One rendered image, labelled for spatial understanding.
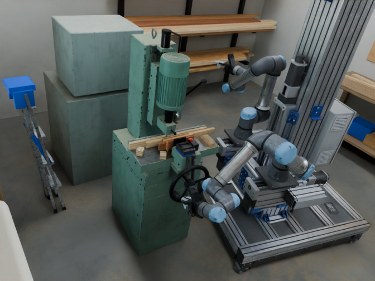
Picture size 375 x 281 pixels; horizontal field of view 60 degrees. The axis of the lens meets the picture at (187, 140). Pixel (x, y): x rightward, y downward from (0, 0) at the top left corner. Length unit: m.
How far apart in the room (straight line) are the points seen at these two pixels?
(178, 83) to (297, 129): 0.90
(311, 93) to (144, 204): 1.30
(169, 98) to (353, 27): 1.14
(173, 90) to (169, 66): 0.14
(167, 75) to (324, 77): 0.99
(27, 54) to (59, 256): 2.29
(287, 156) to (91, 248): 1.67
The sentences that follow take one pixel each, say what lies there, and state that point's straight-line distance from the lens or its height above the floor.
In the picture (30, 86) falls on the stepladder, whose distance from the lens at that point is 2.33.
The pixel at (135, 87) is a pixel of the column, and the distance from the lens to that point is 2.21.
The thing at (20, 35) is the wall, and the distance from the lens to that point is 3.98.
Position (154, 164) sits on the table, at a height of 0.89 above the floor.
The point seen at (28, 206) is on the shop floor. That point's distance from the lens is 3.09.
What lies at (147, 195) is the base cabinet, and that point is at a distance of 2.18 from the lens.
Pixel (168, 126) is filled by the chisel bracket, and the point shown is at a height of 1.07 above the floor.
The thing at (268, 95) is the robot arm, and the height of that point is 1.17.
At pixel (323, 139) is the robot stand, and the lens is 2.48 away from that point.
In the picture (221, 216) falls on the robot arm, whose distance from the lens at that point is 1.62.
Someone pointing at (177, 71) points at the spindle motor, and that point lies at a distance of 1.86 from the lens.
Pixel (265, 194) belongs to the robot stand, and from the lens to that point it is 2.27.
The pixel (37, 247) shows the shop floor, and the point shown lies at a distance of 2.77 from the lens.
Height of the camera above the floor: 2.14
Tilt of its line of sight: 33 degrees down
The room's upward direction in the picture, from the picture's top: 9 degrees clockwise
